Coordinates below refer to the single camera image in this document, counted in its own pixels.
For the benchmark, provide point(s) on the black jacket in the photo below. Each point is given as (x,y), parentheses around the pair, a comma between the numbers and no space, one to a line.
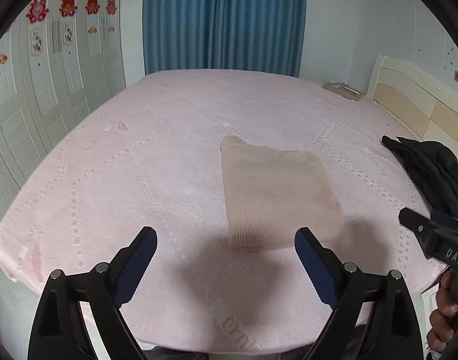
(433,167)

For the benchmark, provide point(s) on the cream wooden headboard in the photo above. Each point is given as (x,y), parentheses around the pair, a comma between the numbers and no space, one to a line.
(425,105)

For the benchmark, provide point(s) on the white wardrobe with red decorations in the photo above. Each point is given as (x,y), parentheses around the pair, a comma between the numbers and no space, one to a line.
(59,61)

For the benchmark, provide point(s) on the right hand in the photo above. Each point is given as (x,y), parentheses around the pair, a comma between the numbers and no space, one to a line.
(441,332)

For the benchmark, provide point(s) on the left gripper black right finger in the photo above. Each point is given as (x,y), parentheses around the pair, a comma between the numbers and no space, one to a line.
(392,330)

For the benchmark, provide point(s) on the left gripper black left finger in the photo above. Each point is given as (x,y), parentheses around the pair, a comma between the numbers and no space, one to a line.
(59,330)

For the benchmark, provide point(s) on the blue curtain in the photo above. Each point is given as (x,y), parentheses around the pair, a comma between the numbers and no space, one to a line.
(251,35)

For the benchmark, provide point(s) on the beige knitted sweater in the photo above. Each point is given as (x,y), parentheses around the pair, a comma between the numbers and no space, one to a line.
(270,194)

